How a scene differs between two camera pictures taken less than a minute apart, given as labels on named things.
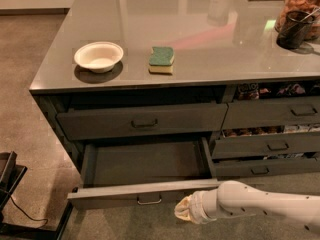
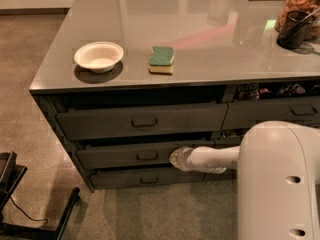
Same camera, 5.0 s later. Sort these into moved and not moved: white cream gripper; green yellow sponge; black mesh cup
Moved: white cream gripper
Not moved: black mesh cup; green yellow sponge
